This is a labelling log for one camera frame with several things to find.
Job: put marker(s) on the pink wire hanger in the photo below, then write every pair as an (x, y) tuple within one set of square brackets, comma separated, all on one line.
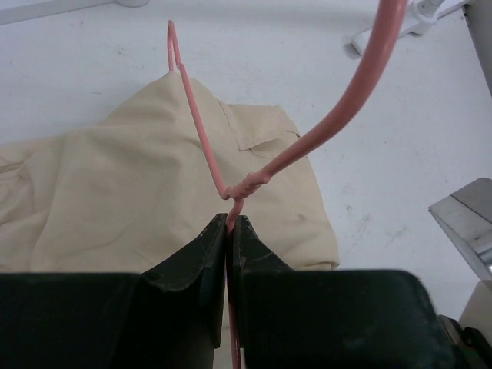
[(387, 25)]

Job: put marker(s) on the white clothes rack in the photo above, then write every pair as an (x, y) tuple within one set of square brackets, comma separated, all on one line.
[(420, 16)]

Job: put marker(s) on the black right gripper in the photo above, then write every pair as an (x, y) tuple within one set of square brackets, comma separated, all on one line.
[(465, 217)]

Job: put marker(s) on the beige cargo trousers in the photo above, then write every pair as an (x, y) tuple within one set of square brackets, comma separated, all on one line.
[(127, 193)]

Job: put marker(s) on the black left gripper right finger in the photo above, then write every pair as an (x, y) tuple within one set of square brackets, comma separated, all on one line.
[(330, 319)]

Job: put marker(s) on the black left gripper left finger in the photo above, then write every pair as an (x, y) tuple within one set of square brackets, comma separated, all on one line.
[(167, 317)]

